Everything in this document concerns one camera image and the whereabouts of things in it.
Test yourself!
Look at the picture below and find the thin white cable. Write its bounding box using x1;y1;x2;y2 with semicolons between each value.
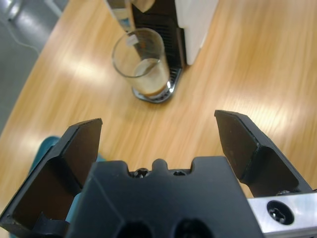
0;18;42;55

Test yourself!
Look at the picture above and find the clear glass cup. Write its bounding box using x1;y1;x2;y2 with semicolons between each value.
111;27;172;98

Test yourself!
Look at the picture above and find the white capsule coffee machine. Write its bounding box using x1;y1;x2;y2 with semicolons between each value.
104;0;220;104

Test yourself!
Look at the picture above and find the teal plastic tray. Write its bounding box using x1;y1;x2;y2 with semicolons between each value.
29;135;107;225

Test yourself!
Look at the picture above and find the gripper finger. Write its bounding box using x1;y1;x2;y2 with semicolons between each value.
214;110;315;198
0;118;104;238

